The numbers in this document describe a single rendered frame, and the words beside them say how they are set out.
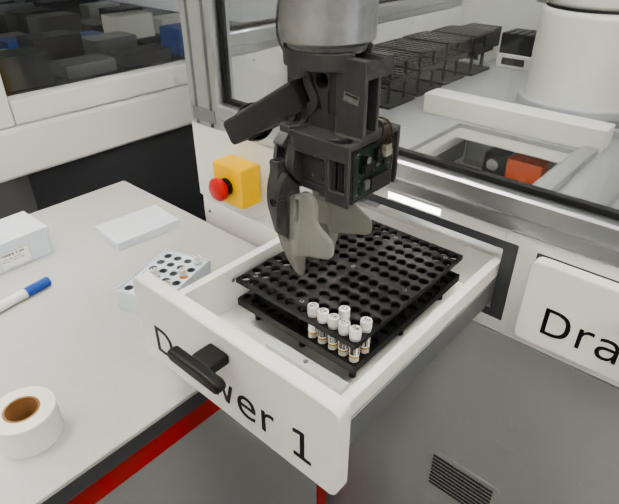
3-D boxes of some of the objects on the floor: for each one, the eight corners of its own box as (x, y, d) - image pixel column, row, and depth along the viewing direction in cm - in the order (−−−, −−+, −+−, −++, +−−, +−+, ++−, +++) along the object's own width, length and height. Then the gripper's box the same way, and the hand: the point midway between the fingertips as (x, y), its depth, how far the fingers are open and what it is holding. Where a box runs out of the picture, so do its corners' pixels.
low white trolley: (106, 816, 89) (-63, 573, 48) (-39, 562, 123) (-207, 297, 83) (330, 551, 125) (341, 288, 85) (170, 413, 160) (123, 179, 120)
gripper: (333, 67, 36) (328, 319, 47) (421, 42, 42) (398, 266, 54) (244, 49, 40) (259, 281, 52) (337, 29, 47) (332, 237, 59)
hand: (309, 252), depth 54 cm, fingers open, 3 cm apart
